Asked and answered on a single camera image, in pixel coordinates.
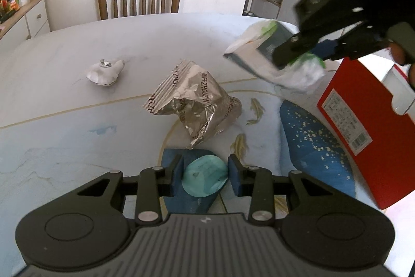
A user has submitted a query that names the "white low drawer cabinet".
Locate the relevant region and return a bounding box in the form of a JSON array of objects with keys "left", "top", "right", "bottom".
[{"left": 1, "top": 0, "right": 51, "bottom": 50}]

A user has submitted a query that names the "white crumpled tissue with ring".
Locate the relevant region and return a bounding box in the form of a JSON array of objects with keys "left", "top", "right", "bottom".
[{"left": 86, "top": 59, "right": 125, "bottom": 86}]

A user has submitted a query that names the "red white cardboard box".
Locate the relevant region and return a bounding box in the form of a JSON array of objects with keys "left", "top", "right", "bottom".
[{"left": 317, "top": 58, "right": 414, "bottom": 210}]

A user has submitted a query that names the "silver foil bag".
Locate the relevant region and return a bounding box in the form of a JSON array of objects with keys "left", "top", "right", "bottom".
[{"left": 143, "top": 60, "right": 242, "bottom": 147}]

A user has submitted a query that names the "white green plastic bag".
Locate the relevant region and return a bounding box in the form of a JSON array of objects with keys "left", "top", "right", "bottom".
[{"left": 224, "top": 20, "right": 326, "bottom": 93}]

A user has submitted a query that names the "teal oval plastic case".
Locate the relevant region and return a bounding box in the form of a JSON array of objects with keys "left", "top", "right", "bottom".
[{"left": 182, "top": 155, "right": 229, "bottom": 198}]

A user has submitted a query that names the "person right hand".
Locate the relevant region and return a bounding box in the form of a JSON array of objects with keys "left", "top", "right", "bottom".
[{"left": 389, "top": 42, "right": 415, "bottom": 88}]

